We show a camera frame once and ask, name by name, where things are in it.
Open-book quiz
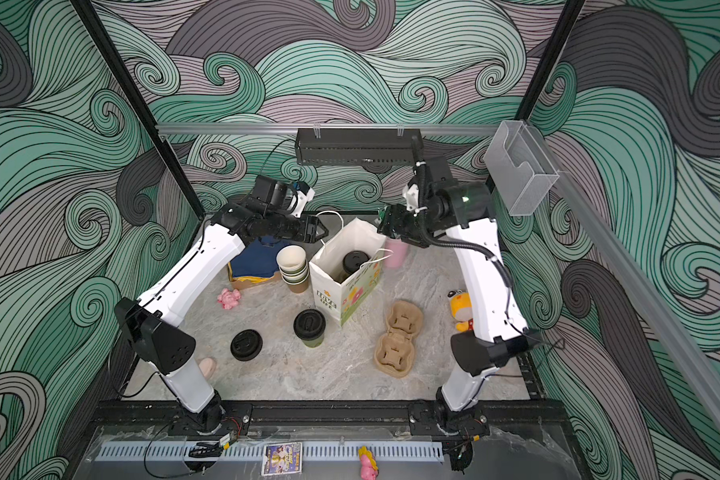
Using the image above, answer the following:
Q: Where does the clear acrylic wall holder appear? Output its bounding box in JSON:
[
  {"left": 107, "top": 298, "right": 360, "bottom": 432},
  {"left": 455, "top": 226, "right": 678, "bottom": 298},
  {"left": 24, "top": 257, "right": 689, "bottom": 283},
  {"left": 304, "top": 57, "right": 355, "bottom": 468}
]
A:
[{"left": 483, "top": 120, "right": 559, "bottom": 217}]

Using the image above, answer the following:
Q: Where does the aluminium wall rail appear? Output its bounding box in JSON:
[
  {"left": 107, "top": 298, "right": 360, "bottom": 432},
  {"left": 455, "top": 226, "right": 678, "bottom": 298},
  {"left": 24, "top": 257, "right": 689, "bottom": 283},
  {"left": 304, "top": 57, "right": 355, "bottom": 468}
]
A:
[{"left": 156, "top": 122, "right": 498, "bottom": 137}]

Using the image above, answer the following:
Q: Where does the pink oval soap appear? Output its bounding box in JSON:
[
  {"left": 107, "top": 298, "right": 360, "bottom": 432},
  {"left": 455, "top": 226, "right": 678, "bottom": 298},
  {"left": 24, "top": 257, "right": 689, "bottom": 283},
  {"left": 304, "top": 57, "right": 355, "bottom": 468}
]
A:
[{"left": 198, "top": 357, "right": 217, "bottom": 379}]

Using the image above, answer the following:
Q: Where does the white slotted cable duct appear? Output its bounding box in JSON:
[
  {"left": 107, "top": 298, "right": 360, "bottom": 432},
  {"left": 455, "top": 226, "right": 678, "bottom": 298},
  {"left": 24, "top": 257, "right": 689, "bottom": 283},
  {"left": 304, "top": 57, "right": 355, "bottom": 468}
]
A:
[{"left": 94, "top": 441, "right": 445, "bottom": 463}]

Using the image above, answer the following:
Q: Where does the pink yellow small toy figure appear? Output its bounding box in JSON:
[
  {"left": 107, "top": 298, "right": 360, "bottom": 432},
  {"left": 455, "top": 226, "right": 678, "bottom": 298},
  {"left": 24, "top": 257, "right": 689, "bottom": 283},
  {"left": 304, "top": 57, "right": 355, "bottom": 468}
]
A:
[{"left": 358, "top": 446, "right": 379, "bottom": 480}]

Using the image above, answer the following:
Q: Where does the brown pulp cup carrier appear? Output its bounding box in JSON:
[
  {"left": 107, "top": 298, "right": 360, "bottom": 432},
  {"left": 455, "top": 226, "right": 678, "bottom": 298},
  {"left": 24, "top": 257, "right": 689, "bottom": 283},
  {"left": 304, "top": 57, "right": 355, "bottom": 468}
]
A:
[{"left": 373, "top": 300, "right": 424, "bottom": 379}]

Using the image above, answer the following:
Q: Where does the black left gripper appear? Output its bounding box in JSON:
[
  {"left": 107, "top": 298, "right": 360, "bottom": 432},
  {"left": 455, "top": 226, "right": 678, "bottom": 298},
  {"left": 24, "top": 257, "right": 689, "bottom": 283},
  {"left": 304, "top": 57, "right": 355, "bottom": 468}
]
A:
[{"left": 266, "top": 213, "right": 329, "bottom": 244}]

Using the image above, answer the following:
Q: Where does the black coffee cup lid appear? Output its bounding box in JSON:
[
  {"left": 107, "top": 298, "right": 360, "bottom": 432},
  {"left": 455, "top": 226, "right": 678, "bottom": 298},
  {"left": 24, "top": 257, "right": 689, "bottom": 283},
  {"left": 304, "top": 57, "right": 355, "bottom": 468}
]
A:
[
  {"left": 342, "top": 250, "right": 370, "bottom": 276},
  {"left": 293, "top": 309, "right": 326, "bottom": 341},
  {"left": 230, "top": 329, "right": 263, "bottom": 362}
]

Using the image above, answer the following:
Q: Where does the yellow napkin stack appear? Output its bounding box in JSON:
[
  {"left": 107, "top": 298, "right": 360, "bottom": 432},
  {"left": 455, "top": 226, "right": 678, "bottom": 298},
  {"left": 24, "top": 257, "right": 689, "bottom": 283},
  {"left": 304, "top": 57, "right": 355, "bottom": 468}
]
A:
[{"left": 226, "top": 264, "right": 281, "bottom": 290}]

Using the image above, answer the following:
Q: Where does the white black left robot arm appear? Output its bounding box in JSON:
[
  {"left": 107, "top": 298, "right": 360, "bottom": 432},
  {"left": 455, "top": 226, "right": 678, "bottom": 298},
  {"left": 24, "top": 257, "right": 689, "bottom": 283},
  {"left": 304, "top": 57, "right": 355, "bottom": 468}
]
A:
[{"left": 114, "top": 175, "right": 328, "bottom": 435}]

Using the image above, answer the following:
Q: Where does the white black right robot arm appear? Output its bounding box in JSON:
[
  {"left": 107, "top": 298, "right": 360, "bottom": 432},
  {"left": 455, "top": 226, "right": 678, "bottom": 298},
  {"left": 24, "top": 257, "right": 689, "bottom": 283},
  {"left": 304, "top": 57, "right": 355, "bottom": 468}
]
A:
[{"left": 378, "top": 159, "right": 541, "bottom": 426}]

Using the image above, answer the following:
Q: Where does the black wall shelf tray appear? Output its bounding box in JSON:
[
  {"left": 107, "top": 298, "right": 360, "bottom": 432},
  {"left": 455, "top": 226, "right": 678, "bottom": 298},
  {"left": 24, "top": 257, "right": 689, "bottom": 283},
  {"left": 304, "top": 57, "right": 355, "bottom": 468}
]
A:
[{"left": 295, "top": 129, "right": 424, "bottom": 166}]

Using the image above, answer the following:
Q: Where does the pink plush toy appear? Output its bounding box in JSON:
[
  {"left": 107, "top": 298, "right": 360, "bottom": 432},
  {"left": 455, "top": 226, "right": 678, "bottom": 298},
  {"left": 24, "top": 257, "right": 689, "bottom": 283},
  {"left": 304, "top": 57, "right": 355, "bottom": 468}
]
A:
[{"left": 217, "top": 288, "right": 241, "bottom": 310}]

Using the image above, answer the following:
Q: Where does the green white paper cup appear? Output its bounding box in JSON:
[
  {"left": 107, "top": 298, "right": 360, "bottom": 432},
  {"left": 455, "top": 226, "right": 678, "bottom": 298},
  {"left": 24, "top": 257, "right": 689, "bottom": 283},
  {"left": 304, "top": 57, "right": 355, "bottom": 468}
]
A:
[{"left": 302, "top": 335, "right": 324, "bottom": 348}]

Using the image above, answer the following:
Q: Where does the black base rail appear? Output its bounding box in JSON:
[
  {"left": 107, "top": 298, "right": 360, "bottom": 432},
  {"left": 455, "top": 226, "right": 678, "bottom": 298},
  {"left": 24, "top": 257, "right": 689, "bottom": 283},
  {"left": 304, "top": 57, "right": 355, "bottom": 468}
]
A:
[{"left": 92, "top": 400, "right": 567, "bottom": 438}]

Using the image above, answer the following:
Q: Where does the colourful picture card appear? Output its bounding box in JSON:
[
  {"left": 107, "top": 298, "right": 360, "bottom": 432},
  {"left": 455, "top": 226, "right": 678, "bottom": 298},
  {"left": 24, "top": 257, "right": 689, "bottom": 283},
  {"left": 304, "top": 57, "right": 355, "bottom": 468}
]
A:
[{"left": 261, "top": 442, "right": 303, "bottom": 477}]

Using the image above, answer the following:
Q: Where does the yellow plush doll red dress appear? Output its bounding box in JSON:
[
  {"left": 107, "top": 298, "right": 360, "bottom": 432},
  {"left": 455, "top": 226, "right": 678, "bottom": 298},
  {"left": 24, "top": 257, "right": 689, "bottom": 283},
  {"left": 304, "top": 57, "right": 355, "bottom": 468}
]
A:
[{"left": 447, "top": 289, "right": 473, "bottom": 332}]

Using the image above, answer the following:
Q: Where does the pink metal straw bucket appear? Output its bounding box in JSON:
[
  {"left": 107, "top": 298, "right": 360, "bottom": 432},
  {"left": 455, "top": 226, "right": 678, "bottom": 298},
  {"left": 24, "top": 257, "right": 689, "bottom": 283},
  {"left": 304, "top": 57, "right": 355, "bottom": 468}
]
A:
[{"left": 384, "top": 238, "right": 408, "bottom": 269}]

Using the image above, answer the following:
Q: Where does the white green paper takeout bag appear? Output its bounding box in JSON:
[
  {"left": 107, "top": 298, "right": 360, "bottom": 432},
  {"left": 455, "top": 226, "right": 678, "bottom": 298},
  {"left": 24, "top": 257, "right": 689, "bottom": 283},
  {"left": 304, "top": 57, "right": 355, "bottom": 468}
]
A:
[{"left": 309, "top": 218, "right": 391, "bottom": 325}]

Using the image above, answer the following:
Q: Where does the navy blue napkin stack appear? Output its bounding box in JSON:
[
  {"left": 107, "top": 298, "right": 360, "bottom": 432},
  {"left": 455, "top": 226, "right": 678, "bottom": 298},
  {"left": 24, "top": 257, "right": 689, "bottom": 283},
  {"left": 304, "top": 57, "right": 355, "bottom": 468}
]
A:
[{"left": 228, "top": 236, "right": 291, "bottom": 279}]

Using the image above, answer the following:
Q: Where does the stack of paper cups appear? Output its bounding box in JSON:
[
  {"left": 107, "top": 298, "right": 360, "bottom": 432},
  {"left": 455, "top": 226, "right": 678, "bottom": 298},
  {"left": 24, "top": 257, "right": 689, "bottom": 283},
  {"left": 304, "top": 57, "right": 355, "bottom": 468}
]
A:
[{"left": 276, "top": 245, "right": 309, "bottom": 294}]

